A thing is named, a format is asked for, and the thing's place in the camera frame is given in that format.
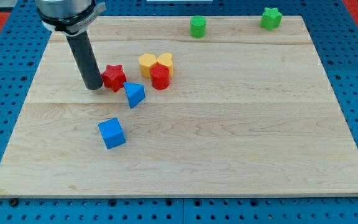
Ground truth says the blue triangle block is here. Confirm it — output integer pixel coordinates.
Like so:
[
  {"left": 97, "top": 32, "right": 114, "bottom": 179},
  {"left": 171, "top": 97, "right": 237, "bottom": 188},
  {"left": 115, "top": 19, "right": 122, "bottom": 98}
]
[{"left": 124, "top": 82, "right": 145, "bottom": 109}]

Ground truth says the red star block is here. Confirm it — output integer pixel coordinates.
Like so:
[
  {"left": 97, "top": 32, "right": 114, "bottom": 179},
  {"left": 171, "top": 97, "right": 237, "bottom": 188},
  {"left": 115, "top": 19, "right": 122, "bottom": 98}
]
[{"left": 101, "top": 65, "right": 126, "bottom": 92}]

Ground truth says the green star block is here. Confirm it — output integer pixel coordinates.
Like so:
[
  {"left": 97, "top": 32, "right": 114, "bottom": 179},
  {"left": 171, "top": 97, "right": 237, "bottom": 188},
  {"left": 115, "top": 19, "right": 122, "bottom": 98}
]
[{"left": 260, "top": 7, "right": 282, "bottom": 31}]

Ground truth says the red cylinder block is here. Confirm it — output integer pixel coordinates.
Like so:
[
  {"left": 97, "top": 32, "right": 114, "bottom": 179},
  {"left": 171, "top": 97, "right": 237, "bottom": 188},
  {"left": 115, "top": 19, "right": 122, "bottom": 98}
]
[{"left": 150, "top": 64, "right": 170, "bottom": 90}]

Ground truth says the yellow heart block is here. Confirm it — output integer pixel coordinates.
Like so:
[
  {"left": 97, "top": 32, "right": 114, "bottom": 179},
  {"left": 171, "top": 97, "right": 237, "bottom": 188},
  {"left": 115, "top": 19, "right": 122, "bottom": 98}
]
[{"left": 157, "top": 52, "right": 173, "bottom": 77}]

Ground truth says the yellow hexagon block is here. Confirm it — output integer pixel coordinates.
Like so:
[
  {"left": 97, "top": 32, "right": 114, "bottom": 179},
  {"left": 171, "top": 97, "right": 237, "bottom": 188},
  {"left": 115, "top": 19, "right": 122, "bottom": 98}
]
[{"left": 138, "top": 53, "right": 157, "bottom": 78}]

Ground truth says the wooden board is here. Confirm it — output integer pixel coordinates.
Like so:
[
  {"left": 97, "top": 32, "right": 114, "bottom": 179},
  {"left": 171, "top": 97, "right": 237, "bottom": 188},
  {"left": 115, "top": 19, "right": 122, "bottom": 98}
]
[{"left": 0, "top": 16, "right": 358, "bottom": 198}]

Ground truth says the blue cube block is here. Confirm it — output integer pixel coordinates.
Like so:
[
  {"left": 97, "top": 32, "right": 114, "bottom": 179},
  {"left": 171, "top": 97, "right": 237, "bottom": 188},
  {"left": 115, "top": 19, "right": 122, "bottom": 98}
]
[{"left": 98, "top": 118, "right": 126, "bottom": 149}]

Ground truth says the green cylinder block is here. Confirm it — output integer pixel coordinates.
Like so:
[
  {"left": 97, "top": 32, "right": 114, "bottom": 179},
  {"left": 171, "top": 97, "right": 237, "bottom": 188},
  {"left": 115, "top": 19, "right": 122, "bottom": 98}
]
[{"left": 190, "top": 16, "right": 206, "bottom": 39}]

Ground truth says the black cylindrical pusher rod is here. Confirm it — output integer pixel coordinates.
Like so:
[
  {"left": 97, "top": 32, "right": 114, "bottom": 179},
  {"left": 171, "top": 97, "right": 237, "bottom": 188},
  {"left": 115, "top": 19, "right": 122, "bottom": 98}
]
[{"left": 67, "top": 31, "right": 103, "bottom": 90}]

